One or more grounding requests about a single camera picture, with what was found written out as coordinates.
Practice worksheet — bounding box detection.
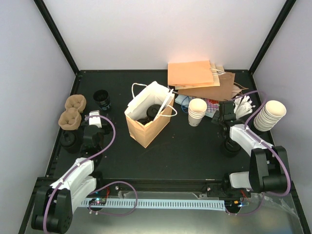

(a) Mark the black paper cup stack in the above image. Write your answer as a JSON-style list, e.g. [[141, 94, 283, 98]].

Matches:
[[93, 89, 111, 111]]

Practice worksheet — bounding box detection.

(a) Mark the blue slotted cable duct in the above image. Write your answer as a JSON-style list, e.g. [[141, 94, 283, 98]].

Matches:
[[79, 198, 225, 211]]

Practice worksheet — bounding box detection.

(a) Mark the tall white cup stack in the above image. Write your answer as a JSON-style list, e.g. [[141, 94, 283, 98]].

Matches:
[[253, 100, 287, 132]]

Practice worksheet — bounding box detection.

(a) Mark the pulp cup carrier stack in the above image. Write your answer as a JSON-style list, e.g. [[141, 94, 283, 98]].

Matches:
[[58, 95, 86, 131]]

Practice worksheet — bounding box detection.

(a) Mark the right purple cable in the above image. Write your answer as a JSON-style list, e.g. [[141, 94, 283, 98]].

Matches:
[[231, 90, 293, 197]]

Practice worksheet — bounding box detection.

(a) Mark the black cup lid stack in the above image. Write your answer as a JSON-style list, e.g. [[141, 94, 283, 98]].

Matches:
[[60, 132, 81, 154]]

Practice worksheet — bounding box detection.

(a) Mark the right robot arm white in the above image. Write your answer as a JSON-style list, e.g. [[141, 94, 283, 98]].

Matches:
[[212, 101, 291, 196]]

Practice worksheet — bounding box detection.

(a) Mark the brown kraft paper bag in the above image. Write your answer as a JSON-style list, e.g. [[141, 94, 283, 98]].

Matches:
[[177, 72, 243, 101]]

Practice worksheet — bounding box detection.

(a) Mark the white paper cup stack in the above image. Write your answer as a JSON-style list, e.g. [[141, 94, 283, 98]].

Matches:
[[188, 98, 207, 127]]

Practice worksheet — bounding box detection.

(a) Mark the orange paper bag stack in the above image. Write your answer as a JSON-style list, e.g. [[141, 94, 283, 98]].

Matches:
[[167, 60, 225, 90]]

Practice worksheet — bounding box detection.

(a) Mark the checkered paper bag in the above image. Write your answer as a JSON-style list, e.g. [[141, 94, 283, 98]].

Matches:
[[205, 99, 219, 118]]

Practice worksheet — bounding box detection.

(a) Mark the light blue paper bag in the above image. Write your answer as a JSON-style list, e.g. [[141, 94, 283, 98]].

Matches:
[[175, 95, 194, 113]]

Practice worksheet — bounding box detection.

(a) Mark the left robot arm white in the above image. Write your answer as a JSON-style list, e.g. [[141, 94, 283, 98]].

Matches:
[[31, 115, 116, 234]]

